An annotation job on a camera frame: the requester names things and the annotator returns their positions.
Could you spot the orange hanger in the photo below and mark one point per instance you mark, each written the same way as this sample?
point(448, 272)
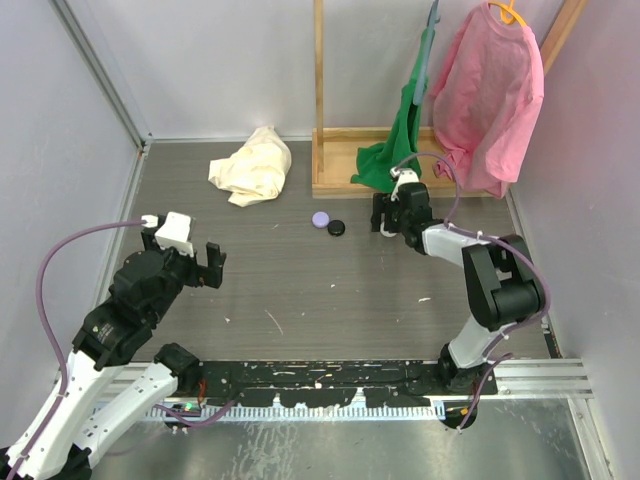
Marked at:
point(508, 14)

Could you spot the pink shirt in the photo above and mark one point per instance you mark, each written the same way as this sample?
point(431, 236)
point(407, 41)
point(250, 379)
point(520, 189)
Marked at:
point(486, 102)

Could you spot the green shirt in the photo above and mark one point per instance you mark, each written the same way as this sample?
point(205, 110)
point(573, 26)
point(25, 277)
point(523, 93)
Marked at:
point(373, 163)

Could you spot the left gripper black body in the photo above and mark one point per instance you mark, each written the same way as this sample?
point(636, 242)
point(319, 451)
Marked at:
point(183, 269)

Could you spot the white cable duct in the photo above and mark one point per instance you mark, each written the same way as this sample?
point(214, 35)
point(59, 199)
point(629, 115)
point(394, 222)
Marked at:
point(356, 411)

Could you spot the black earbud charging case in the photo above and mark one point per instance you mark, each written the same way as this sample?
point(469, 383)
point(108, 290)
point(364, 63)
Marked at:
point(336, 228)

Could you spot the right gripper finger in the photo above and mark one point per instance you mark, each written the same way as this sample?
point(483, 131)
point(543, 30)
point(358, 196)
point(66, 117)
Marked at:
point(378, 210)
point(390, 217)

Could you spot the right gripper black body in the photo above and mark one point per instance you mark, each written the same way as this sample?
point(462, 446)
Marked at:
point(404, 220)

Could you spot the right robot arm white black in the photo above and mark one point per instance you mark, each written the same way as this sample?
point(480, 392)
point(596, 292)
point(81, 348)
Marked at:
point(503, 288)

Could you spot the blue hanger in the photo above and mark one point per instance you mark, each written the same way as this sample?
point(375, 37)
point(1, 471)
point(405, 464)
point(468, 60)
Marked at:
point(419, 74)

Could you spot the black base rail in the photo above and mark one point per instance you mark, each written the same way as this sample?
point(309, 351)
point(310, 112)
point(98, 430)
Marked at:
point(314, 384)

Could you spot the cream cloth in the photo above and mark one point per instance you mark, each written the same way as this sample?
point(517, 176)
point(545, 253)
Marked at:
point(256, 172)

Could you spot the wooden clothes rack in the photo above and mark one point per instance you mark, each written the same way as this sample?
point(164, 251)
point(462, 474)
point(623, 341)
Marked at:
point(334, 149)

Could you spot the purple earbud charging case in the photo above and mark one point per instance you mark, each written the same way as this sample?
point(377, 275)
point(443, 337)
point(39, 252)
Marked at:
point(320, 219)

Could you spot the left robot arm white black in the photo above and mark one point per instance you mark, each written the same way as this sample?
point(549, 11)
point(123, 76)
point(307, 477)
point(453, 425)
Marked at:
point(65, 440)

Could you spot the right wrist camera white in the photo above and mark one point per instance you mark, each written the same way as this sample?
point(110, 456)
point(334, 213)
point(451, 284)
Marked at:
point(402, 176)

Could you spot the white earbud charging case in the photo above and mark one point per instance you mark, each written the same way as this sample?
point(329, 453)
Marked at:
point(385, 233)

